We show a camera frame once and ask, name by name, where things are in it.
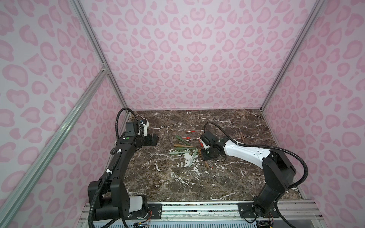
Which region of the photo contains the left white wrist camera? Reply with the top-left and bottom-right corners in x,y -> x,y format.
140,119 -> 149,136

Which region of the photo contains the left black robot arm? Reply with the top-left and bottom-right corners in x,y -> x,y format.
87,119 -> 159,224

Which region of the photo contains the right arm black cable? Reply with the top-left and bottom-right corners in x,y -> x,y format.
203,121 -> 309,191

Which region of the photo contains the green pen middle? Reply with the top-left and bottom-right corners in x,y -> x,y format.
175,147 -> 196,151

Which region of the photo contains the diagonal aluminium frame bar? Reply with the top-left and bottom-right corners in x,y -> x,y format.
1,69 -> 109,228

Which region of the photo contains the green pen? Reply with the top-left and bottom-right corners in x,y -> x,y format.
175,135 -> 191,146
169,151 -> 189,155
175,147 -> 196,151

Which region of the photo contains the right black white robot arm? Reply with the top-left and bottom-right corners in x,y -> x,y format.
199,131 -> 296,220

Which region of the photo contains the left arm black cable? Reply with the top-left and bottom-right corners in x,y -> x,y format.
87,107 -> 143,228

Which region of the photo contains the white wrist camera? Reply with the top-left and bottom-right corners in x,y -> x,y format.
199,135 -> 211,150
140,119 -> 149,136

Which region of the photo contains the green pen vertical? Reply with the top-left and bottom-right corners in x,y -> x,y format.
188,149 -> 198,167

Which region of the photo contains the green pen lower left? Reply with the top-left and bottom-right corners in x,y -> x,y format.
169,151 -> 189,155

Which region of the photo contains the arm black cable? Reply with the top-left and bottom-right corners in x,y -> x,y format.
203,121 -> 309,191
87,107 -> 143,228

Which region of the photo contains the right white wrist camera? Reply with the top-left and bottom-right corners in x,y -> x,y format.
199,135 -> 211,150

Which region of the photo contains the green pen upper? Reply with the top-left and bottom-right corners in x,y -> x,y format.
175,135 -> 191,146

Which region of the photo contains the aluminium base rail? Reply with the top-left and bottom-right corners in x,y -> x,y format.
76,200 -> 326,228

